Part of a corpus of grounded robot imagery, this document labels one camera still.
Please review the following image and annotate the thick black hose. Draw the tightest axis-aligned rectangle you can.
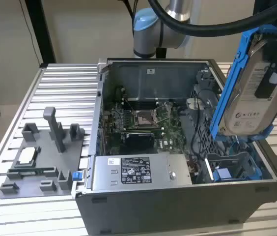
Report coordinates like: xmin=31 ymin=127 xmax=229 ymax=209
xmin=148 ymin=0 xmax=277 ymax=38

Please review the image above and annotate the hard disk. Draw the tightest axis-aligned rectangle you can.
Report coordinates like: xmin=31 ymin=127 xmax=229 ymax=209
xmin=209 ymin=24 xmax=277 ymax=143

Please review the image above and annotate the silver CPU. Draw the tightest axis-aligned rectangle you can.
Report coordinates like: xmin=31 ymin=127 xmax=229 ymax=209
xmin=17 ymin=148 xmax=37 ymax=165

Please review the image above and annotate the green RAM stick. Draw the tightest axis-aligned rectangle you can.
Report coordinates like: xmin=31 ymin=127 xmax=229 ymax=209
xmin=18 ymin=168 xmax=56 ymax=177

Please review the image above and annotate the black graphics card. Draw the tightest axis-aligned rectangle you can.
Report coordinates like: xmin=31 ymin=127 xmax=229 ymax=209
xmin=125 ymin=132 xmax=155 ymax=149

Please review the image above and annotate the dark grey PC case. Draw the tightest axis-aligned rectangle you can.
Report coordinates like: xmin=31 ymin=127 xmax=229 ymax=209
xmin=75 ymin=58 xmax=277 ymax=236

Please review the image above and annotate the blue case latch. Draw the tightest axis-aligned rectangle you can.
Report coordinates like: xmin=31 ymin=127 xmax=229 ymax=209
xmin=71 ymin=171 xmax=83 ymax=182

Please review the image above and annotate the black RAM slot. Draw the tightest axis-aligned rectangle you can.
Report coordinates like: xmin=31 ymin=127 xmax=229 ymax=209
xmin=126 ymin=104 xmax=159 ymax=111
xmin=126 ymin=98 xmax=159 ymax=105

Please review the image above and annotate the metal socket cover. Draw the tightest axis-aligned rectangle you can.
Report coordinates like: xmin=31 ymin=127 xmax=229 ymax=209
xmin=153 ymin=103 xmax=173 ymax=124

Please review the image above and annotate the black frame post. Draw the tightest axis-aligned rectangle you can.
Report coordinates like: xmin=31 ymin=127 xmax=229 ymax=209
xmin=24 ymin=0 xmax=57 ymax=65

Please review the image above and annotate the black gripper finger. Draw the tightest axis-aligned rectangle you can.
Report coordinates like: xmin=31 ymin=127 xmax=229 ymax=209
xmin=254 ymin=64 xmax=277 ymax=98

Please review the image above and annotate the silver power supply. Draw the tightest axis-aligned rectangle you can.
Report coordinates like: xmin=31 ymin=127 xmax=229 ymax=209
xmin=91 ymin=151 xmax=193 ymax=192

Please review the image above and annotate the thin black hanging cable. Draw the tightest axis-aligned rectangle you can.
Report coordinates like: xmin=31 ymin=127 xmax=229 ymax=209
xmin=121 ymin=0 xmax=139 ymax=18

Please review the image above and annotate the grey parts rack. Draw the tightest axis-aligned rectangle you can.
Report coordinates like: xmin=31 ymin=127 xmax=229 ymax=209
xmin=0 ymin=107 xmax=85 ymax=199

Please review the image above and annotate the metal disk bay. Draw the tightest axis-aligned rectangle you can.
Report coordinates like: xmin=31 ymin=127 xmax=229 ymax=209
xmin=203 ymin=150 xmax=264 ymax=184

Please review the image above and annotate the green motherboard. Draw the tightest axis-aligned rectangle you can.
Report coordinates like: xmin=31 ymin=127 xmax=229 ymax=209
xmin=101 ymin=98 xmax=188 ymax=157

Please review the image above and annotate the CPU socket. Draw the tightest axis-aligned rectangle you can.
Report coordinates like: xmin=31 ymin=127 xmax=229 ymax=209
xmin=131 ymin=108 xmax=159 ymax=129

